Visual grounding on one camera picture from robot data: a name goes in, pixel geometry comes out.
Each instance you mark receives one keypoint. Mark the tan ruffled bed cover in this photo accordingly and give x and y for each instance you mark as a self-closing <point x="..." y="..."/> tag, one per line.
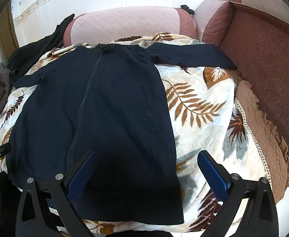
<point x="271" y="146"/>

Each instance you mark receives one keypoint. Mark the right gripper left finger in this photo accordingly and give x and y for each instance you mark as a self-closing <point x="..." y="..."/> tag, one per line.
<point x="46" y="205"/>

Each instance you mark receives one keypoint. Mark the navy blue zip garment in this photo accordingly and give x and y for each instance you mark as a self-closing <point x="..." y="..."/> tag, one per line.
<point x="111" y="100"/>

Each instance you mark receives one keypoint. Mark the pink quilted pillow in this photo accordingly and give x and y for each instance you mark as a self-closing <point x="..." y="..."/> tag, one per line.
<point x="109" y="25"/>
<point x="212" y="20"/>

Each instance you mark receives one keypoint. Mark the pink quilted pillow left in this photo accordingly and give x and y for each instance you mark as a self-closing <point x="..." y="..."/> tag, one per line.
<point x="109" y="25"/>

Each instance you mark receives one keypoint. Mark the pink quilted pillow right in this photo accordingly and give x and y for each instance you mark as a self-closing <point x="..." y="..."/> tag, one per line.
<point x="212" y="20"/>

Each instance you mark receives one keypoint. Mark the leaf print fleece blanket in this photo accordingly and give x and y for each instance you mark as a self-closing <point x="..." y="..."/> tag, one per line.
<point x="206" y="114"/>

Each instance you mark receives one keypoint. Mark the black garment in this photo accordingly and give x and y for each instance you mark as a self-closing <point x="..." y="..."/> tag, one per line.
<point x="22" y="59"/>

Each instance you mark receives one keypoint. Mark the small black clip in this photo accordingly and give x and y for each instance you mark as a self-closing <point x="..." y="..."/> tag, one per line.
<point x="187" y="9"/>

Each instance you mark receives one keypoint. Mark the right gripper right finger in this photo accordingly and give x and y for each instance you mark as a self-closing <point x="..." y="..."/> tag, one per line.
<point x="260" y="216"/>

